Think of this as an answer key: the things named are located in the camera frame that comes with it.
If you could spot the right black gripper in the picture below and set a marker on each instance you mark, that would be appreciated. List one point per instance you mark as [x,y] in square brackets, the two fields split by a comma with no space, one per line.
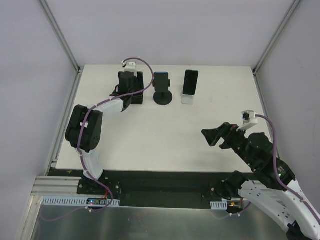
[229,137]

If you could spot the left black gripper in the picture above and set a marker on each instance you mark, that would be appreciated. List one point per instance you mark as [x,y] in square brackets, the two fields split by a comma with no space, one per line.
[137,93]

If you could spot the blue-edged black phone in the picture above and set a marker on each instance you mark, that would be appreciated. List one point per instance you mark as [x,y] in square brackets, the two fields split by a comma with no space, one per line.
[161,81]

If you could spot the black clamp phone stand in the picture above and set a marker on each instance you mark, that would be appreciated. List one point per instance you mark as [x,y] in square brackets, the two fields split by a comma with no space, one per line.
[163,98]

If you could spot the silver folding phone stand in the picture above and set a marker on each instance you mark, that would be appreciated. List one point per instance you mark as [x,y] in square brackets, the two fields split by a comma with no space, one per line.
[187,99]

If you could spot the teal-edged black phone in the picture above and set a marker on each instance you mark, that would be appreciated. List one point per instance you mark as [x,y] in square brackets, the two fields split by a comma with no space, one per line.
[190,82]

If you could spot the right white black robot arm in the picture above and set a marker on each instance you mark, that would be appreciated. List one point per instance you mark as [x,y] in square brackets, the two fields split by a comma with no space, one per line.
[294,213]

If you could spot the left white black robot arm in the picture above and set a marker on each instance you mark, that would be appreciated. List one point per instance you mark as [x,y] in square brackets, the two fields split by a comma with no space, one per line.
[84,128]

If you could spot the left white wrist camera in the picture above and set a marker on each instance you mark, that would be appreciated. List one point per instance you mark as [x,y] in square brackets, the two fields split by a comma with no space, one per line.
[130,66]

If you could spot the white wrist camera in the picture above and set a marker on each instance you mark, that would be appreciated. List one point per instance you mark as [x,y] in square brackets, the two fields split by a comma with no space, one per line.
[249,120]
[130,66]

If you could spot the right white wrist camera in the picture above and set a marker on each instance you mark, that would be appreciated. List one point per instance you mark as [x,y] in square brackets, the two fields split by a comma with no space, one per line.
[249,120]

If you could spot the left aluminium frame post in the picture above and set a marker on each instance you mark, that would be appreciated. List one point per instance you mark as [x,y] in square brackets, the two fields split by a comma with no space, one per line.
[59,34]

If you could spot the aluminium frame post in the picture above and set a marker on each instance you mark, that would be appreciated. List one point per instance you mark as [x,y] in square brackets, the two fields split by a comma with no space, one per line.
[277,34]
[59,34]

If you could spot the right white cable duct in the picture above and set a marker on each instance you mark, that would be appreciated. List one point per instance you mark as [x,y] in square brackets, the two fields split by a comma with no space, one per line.
[225,204]

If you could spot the white cable duct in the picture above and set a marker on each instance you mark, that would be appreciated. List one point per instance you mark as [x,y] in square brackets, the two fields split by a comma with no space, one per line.
[225,204]
[68,201]

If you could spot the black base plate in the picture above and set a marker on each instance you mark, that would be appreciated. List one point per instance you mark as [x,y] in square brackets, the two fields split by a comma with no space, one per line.
[151,189]

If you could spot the right aluminium frame post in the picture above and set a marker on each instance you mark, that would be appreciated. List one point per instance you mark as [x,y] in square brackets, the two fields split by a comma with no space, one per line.
[277,34]

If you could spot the left white cable duct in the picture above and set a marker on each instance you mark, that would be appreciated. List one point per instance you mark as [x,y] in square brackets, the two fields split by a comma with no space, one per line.
[68,201]

